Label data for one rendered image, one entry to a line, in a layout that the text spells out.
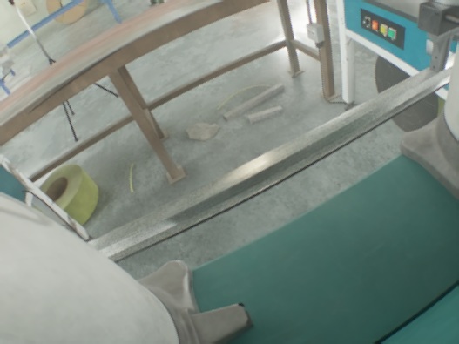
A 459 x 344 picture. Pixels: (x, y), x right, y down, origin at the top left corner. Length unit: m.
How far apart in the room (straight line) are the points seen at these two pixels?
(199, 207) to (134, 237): 0.12
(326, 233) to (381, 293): 0.09
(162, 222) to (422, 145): 0.38
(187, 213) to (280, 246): 0.19
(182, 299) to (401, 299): 0.21
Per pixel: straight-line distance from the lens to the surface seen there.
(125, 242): 0.47
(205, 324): 0.25
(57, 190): 1.99
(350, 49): 1.46
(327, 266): 0.29
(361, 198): 0.32
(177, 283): 0.29
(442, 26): 0.58
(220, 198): 0.44
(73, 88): 1.24
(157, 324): 0.20
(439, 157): 0.36
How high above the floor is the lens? 1.09
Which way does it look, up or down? 45 degrees down
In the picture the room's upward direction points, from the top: 24 degrees counter-clockwise
